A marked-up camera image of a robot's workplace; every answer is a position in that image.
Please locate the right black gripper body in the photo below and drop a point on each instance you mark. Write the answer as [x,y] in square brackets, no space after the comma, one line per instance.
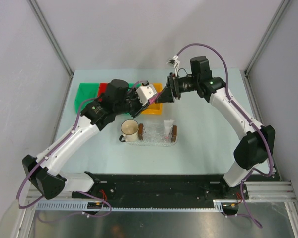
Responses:
[178,86]

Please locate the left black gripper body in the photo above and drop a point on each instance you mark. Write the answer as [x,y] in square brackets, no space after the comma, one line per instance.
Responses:
[136,107]

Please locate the pink toothpaste tube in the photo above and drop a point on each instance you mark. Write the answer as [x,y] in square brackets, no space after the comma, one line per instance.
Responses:
[154,98]

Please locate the cream enamel mug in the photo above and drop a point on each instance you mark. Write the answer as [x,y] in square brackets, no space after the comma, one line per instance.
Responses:
[129,130]

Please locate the white toothpaste tube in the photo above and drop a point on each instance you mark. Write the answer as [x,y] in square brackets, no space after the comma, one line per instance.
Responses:
[168,125]

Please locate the clear holder with brown ends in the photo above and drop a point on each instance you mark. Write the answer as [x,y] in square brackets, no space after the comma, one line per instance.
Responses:
[153,133]

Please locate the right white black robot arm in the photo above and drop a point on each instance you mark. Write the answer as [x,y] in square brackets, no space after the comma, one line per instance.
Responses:
[256,140]

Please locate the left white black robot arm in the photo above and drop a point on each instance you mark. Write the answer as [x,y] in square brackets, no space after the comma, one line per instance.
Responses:
[44,171]

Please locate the clear oval glass tray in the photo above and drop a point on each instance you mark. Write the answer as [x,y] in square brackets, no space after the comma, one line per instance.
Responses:
[141,143]

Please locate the yellow plastic bin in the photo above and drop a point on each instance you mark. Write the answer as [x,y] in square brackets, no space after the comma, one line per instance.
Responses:
[154,109]

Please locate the green plastic bin middle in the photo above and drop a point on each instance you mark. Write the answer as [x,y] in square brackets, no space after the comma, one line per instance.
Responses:
[130,95]

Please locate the green plastic bin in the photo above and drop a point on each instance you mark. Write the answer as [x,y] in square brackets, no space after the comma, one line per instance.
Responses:
[130,95]
[85,91]

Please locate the red plastic bin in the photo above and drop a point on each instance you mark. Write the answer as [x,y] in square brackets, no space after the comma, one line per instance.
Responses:
[102,89]

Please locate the green plastic bin left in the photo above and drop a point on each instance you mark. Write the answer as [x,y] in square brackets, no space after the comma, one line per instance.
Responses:
[85,91]

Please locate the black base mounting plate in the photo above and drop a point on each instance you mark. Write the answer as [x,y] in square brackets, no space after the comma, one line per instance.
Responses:
[162,190]

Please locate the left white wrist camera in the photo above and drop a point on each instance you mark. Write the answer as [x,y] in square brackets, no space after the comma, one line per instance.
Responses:
[145,93]

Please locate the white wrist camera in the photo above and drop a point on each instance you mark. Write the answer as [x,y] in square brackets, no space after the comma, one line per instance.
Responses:
[174,62]
[145,93]

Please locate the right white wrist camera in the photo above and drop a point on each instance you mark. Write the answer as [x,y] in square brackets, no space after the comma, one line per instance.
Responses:
[174,62]

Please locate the white slotted cable duct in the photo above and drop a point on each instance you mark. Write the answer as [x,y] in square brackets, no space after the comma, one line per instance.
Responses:
[93,206]

